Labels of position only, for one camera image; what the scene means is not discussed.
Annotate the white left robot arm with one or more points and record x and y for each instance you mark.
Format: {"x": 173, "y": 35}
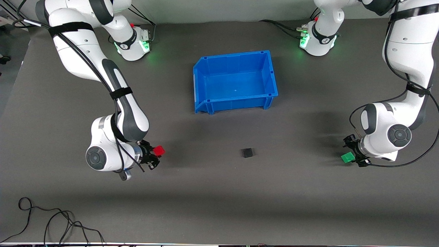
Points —
{"x": 408, "y": 51}

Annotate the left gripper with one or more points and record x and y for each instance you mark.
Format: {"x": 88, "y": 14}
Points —
{"x": 353, "y": 146}

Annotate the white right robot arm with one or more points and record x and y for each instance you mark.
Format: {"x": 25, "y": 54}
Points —
{"x": 82, "y": 58}

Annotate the small red cube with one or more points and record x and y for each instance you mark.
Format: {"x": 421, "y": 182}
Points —
{"x": 159, "y": 150}

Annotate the small black cube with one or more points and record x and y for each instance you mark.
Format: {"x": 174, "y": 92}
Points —
{"x": 247, "y": 152}

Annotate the blue plastic storage bin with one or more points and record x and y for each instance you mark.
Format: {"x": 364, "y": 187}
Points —
{"x": 235, "y": 82}

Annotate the small green cube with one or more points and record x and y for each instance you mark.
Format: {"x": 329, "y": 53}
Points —
{"x": 347, "y": 157}

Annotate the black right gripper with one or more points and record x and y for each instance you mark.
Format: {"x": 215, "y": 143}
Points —
{"x": 146, "y": 154}

